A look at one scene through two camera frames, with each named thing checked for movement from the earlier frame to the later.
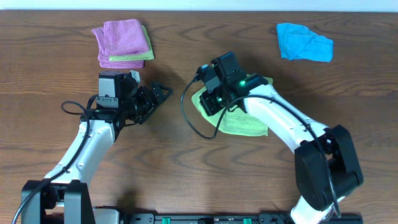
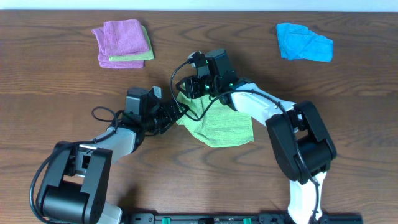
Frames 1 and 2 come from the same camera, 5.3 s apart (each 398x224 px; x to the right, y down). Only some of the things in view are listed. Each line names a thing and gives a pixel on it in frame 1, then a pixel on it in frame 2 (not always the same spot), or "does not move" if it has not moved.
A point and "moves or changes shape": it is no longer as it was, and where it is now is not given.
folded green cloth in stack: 146,55 does not move
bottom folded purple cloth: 104,61 does not move
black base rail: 230,218 does not move
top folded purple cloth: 121,37 does not move
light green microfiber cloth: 233,122 moves or changes shape
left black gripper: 161,97 to 170,118
